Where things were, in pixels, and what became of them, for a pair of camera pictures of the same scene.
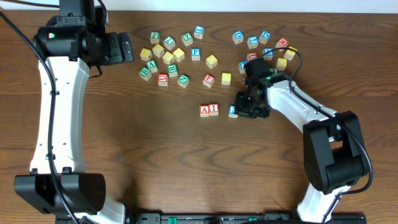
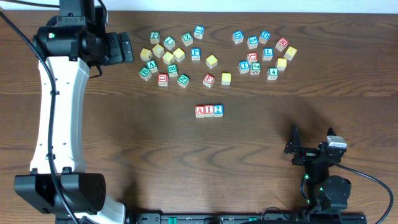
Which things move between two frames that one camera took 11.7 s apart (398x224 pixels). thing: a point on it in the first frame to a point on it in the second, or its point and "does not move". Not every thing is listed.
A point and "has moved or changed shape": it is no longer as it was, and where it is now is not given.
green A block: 152,65 does not move
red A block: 204,111 has moved or changed shape
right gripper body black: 247,106 to 314,172
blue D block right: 264,37 does not move
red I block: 214,109 has moved or changed shape
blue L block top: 199,32 does not move
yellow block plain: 179,54 does not move
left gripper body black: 113,54 does not move
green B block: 144,73 does not move
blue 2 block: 232,111 to 218,110
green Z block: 187,38 does not move
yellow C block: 158,50 does not move
